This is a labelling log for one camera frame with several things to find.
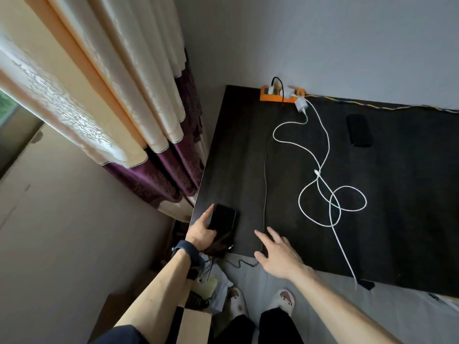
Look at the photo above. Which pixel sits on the person's right middle finger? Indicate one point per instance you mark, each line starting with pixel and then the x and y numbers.
pixel 275 235

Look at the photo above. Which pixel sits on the white lace sheer curtain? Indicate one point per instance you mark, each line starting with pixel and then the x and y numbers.
pixel 61 107

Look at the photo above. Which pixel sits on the person's left thumb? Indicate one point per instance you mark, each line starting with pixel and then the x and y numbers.
pixel 211 235

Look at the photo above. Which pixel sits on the cardboard box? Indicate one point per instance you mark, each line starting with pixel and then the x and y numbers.
pixel 193 327

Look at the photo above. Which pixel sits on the person's right forearm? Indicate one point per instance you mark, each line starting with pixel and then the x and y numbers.
pixel 344 308

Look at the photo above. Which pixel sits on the person's right hand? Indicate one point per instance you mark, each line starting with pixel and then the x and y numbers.
pixel 283 259

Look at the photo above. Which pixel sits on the black smartwatch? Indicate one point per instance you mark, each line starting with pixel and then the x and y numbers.
pixel 189 252

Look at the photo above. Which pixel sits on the black eyeglasses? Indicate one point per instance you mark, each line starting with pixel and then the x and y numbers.
pixel 207 271

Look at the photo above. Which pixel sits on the white slipper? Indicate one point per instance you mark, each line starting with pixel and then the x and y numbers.
pixel 237 300
pixel 282 300

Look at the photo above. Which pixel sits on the person's left hand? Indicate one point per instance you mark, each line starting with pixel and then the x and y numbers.
pixel 199 234

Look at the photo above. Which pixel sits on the person's left forearm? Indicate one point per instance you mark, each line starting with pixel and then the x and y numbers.
pixel 161 293

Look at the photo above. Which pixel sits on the white charger adapter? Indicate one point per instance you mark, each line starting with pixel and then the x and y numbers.
pixel 301 103

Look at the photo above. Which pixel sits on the cream curtain with purple hem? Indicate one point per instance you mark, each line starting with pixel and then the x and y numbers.
pixel 143 85

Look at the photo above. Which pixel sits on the black smartphone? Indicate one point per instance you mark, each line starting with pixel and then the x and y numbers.
pixel 224 222

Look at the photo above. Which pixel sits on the dark blue sleeve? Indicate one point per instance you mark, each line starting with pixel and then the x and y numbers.
pixel 120 336

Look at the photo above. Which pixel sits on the black phone case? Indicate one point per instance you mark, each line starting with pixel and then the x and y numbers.
pixel 359 130

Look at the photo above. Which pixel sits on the person's right thumb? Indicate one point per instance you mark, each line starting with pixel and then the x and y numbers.
pixel 260 258

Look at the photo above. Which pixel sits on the black trousers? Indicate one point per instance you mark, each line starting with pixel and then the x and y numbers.
pixel 276 327

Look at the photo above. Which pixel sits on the orange power strip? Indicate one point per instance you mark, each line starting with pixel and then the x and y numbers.
pixel 274 95

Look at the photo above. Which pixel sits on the white plastic bag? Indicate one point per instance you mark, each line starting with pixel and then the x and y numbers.
pixel 223 288

